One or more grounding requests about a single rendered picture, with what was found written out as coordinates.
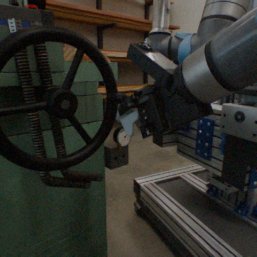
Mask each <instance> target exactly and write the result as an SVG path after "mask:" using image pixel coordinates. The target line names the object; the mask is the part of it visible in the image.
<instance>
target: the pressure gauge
mask: <svg viewBox="0 0 257 257"><path fill-rule="evenodd" d="M124 136H126V137H124ZM131 139H132V136H128V135H127V134H126V132H125V129H124V127H117V128H116V130H115V131H114V133H113V140H114V141H115V142H116V143H117V144H118V149H119V150H121V149H122V146H125V145H128V144H129V143H130V141H131Z"/></svg>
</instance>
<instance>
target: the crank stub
mask: <svg viewBox="0 0 257 257"><path fill-rule="evenodd" d="M106 98H107V99H108V100H110V101H112V102H114V103H119V104H120V103H121V102H122V101H124V100H125V99H126V98H127V95H126V94H124V93H120V92H116V93H109V94H107V96H106Z"/></svg>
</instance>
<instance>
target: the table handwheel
mask: <svg viewBox="0 0 257 257"><path fill-rule="evenodd" d="M40 42H60V43H63V44H67V45H71V46H73V47H75V48H77V50H76V53H75V55H74V58H73V62H72V64H71V66H70V68H69V71H68V74H67V76H66V78H65V80H64V82H63V86H62V87H61V88H51V89H49V90H48V91H46V93H44V91H42V90H39V89H34V92H35V93H34V94H35V98H36V101H37V102H35V103H26V104H20V105H16V106H7V107H0V117H2V116H8V115H14V114H19V113H23V112H34V111H41V110H45V112H47V113H48V114H49V115H52V116H54V117H58V118H60V119H68V121H69V122H70V123H71V125H72V126H73V127H74V128H75V129H76V131H78V133H79V135H80V136H81V137H82V139H83V140H84V141H85V143H86V145H85V146H83V147H82V148H81V149H80V150H78V151H76V152H74V153H72V154H70V155H65V156H63V157H57V158H44V157H38V156H35V155H30V154H28V153H26V152H24V151H23V150H20V149H19V148H18V147H17V146H15V145H14V144H13V143H12V142H11V141H10V140H9V139H8V138H7V136H5V133H4V132H3V131H2V129H1V127H0V155H1V156H3V157H4V158H5V159H7V160H9V161H10V162H12V163H14V164H15V165H18V166H20V167H23V168H25V169H29V170H36V171H42V172H50V171H56V170H62V169H67V168H70V167H73V166H75V165H78V164H79V163H81V162H83V161H84V160H87V158H89V157H90V156H91V155H92V154H94V153H95V152H96V151H97V150H98V149H99V148H100V147H101V145H102V144H103V143H104V141H105V140H106V139H107V137H108V135H109V134H110V132H111V129H112V127H113V125H114V122H115V119H116V113H117V109H118V103H114V102H112V101H110V100H108V99H107V98H106V112H105V115H104V118H103V121H102V125H101V126H100V128H99V129H98V131H97V133H96V134H95V136H94V137H93V138H91V137H90V136H89V135H88V134H87V132H86V131H85V129H83V127H82V125H81V124H80V122H79V121H78V119H77V118H76V117H75V116H74V113H75V112H76V111H77V108H78V99H77V97H76V95H75V94H74V93H73V92H72V91H70V90H71V87H72V84H73V80H74V78H75V76H76V73H77V70H78V67H79V65H80V63H81V61H82V59H83V55H84V54H86V55H87V56H88V57H89V58H90V59H91V60H92V61H93V63H94V64H95V65H96V66H97V69H98V70H99V72H100V73H101V75H102V79H103V81H104V84H105V87H106V95H107V94H109V93H116V92H118V89H117V85H116V79H115V75H114V73H113V71H112V69H111V66H110V64H109V62H108V61H107V60H106V57H105V56H104V55H103V54H102V52H101V50H99V49H98V48H97V47H96V45H94V44H93V43H92V42H91V41H90V40H88V39H87V38H85V37H84V36H82V35H80V34H78V33H77V32H75V31H73V30H69V29H67V28H63V27H60V26H54V25H37V26H31V27H28V28H24V29H22V30H18V31H16V32H14V33H13V34H10V35H8V36H7V37H5V38H4V39H3V40H1V41H0V73H1V71H2V69H3V68H4V67H5V64H7V62H8V61H9V60H10V59H11V58H12V57H13V56H14V55H15V54H17V53H18V52H19V51H20V50H22V49H24V48H26V47H28V46H30V45H34V44H38V43H40Z"/></svg>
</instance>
